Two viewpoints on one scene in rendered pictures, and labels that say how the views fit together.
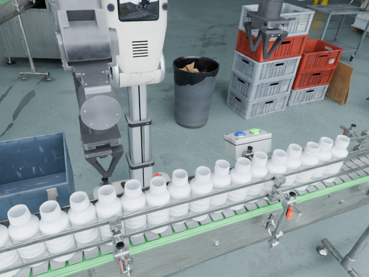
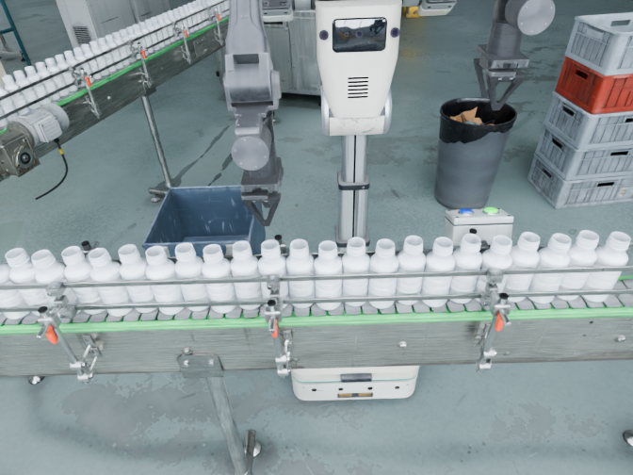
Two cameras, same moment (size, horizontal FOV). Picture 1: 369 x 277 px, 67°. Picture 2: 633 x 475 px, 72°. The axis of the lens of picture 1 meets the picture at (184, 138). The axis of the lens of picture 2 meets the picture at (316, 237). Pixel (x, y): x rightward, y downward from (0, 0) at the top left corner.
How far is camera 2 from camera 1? 29 cm
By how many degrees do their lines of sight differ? 20
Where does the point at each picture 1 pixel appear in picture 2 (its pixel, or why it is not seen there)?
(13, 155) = (203, 204)
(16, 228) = (181, 265)
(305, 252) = (598, 433)
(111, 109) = (259, 151)
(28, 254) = (189, 295)
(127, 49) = (340, 88)
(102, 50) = (262, 92)
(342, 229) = not seen: outside the picture
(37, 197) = not seen: hidden behind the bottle
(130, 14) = (348, 43)
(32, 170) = (220, 226)
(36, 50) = not seen: hidden behind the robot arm
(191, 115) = (460, 189)
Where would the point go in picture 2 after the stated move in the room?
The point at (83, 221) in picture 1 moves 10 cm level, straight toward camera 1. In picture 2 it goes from (242, 272) to (240, 308)
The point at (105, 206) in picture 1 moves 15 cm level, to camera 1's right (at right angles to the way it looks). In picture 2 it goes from (267, 261) to (333, 280)
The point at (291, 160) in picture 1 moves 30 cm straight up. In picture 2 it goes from (521, 254) to (568, 115)
